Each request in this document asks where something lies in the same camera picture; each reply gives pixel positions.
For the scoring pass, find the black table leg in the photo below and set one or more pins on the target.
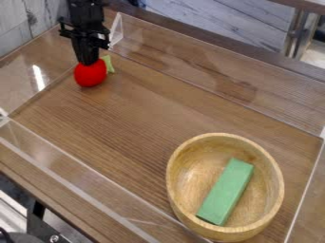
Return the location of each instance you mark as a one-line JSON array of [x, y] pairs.
[[39, 209]]

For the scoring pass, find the metal frame in background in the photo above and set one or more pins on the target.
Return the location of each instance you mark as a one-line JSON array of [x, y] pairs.
[[300, 33]]

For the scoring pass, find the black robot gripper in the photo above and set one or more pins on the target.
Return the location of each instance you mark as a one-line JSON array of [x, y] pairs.
[[84, 24]]

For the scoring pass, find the green rectangular block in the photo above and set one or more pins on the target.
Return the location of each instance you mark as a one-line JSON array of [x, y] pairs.
[[223, 195]]

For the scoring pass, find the red plush fruit green leaf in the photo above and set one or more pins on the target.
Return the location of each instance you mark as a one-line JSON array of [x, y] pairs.
[[90, 75]]

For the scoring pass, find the wooden bowl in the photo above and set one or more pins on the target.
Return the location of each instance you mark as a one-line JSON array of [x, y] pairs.
[[195, 167]]

